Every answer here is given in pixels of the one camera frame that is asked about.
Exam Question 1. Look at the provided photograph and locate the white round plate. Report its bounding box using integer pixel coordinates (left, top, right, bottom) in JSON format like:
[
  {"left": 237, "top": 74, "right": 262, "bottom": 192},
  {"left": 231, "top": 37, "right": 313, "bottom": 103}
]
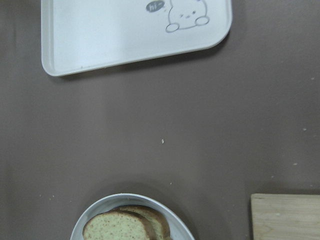
[{"left": 70, "top": 193, "right": 194, "bottom": 240}]

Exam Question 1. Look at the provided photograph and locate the bread slice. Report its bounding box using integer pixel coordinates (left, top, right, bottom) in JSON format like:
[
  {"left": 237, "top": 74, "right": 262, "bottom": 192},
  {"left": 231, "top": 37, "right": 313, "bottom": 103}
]
[
  {"left": 82, "top": 210, "right": 157, "bottom": 240},
  {"left": 112, "top": 205, "right": 171, "bottom": 240}
]

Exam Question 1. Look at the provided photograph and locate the cream rabbit tray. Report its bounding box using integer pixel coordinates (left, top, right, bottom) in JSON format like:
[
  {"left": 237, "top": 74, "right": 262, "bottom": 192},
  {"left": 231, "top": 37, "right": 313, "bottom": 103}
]
[{"left": 41, "top": 0, "right": 233, "bottom": 77}]

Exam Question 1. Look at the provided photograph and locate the bread slice on plate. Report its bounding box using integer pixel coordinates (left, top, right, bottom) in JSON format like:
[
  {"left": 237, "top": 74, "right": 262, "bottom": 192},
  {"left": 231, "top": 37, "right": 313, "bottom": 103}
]
[{"left": 112, "top": 205, "right": 171, "bottom": 240}]

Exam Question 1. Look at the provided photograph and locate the wooden cutting board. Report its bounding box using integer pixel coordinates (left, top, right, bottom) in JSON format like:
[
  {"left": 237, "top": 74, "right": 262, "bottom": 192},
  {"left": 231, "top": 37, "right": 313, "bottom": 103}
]
[{"left": 250, "top": 193, "right": 320, "bottom": 240}]

